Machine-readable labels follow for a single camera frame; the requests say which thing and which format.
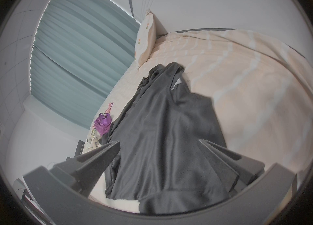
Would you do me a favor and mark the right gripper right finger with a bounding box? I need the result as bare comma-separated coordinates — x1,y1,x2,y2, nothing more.
198,139,265,194

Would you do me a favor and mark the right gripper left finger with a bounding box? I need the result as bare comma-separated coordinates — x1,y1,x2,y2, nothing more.
52,141,121,196

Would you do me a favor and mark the black T-shirt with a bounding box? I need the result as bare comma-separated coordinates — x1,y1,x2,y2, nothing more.
101,62,239,215

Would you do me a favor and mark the bed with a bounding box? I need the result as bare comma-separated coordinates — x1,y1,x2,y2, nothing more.
83,0,313,216

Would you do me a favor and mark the dark chest of drawers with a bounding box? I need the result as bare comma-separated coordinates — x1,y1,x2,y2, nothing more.
75,140,86,157

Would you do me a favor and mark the white printed pyjama top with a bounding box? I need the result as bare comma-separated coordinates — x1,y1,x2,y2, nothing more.
86,127,103,155

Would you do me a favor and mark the purple satin garment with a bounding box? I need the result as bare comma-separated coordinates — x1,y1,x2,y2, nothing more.
94,113,113,137

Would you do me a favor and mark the blue-green curtain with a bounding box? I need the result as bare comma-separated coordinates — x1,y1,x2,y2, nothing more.
29,0,141,130

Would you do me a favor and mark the white printed pillow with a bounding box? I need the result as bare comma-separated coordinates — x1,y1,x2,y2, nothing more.
134,11,157,67

